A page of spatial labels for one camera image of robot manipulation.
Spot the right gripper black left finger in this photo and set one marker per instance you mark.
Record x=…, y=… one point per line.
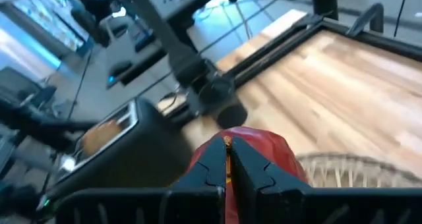
x=148, y=206

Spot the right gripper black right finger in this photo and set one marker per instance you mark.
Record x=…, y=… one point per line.
x=329, y=206

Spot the red yellow apple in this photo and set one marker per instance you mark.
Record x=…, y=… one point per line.
x=273, y=148

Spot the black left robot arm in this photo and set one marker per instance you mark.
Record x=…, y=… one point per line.
x=184, y=62

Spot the round woven placemat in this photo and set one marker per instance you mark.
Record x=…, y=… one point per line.
x=346, y=171

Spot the black silver toaster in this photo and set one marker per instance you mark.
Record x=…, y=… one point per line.
x=148, y=151

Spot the brown toast slice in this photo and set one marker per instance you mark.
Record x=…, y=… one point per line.
x=102, y=136

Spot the black mug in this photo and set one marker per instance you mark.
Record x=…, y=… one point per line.
x=232, y=117

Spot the black stand leg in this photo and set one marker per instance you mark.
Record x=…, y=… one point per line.
x=324, y=1

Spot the person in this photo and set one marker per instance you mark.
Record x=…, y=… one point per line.
x=94, y=3

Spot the black metal table frame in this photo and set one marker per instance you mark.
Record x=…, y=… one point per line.
x=280, y=49

